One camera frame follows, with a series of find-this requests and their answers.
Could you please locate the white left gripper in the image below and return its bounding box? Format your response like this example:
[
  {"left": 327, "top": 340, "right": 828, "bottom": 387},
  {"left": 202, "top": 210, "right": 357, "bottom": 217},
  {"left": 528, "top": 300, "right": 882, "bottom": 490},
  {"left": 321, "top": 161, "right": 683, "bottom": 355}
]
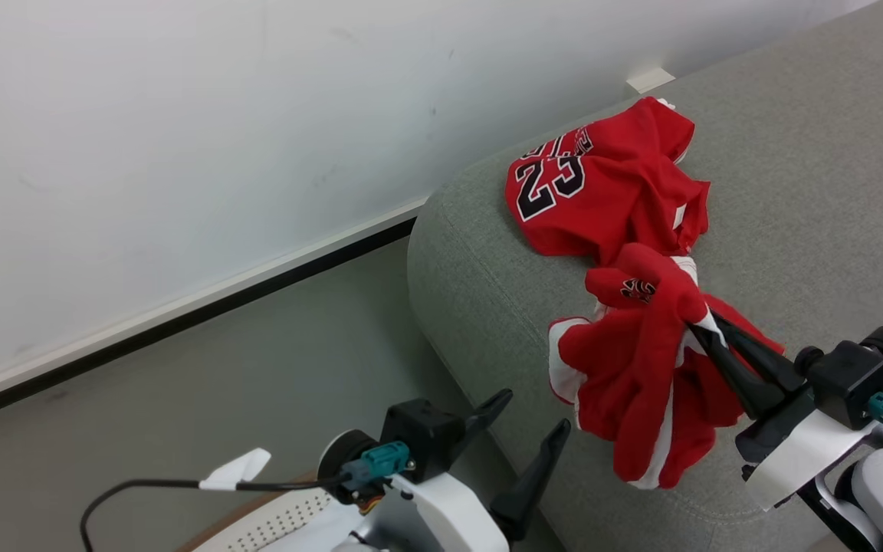
[{"left": 379, "top": 388, "right": 573, "bottom": 552}]

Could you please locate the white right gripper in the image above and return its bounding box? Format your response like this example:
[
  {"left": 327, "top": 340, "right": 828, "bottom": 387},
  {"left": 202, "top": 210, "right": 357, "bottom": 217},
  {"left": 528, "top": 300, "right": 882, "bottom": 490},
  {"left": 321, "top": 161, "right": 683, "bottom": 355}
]
[{"left": 687, "top": 310, "right": 883, "bottom": 513}]

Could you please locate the red shorts white trim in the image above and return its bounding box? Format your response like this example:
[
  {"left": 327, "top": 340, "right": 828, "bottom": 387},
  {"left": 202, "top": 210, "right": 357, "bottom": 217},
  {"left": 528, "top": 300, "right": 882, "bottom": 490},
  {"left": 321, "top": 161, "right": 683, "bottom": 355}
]
[{"left": 547, "top": 243, "right": 787, "bottom": 491}]

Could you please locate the grey fabric sofa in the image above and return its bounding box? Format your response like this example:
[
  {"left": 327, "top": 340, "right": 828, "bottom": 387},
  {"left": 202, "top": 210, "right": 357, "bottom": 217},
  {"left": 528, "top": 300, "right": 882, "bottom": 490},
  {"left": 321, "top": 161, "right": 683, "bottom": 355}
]
[{"left": 407, "top": 0, "right": 883, "bottom": 552}]

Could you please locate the white laundry basket brown rim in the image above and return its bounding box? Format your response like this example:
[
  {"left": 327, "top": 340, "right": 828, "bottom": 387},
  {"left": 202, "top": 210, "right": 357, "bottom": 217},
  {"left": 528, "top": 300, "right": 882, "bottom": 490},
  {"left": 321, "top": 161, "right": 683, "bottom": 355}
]
[{"left": 173, "top": 471, "right": 369, "bottom": 552}]

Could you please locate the white and black baseboard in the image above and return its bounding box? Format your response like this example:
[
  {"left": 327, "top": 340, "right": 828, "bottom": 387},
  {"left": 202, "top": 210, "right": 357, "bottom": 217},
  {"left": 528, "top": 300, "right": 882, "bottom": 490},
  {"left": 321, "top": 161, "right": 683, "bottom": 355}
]
[{"left": 0, "top": 195, "right": 431, "bottom": 430}]

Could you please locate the black left cable teal plug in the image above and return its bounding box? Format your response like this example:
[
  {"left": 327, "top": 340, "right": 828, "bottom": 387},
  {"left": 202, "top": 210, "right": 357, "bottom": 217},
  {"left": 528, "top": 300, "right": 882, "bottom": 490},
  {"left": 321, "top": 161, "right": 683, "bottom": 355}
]
[{"left": 80, "top": 441, "right": 413, "bottom": 552}]

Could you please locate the white cable label tag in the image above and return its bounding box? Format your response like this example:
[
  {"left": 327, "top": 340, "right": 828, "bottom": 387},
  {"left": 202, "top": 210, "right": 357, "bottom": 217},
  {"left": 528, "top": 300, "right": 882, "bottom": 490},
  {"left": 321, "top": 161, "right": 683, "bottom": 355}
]
[{"left": 198, "top": 448, "right": 272, "bottom": 491}]

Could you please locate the white wall outlet box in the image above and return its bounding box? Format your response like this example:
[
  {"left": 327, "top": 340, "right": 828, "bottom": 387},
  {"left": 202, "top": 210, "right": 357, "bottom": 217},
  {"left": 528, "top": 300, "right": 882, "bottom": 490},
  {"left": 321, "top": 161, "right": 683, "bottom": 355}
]
[{"left": 624, "top": 67, "right": 677, "bottom": 98}]

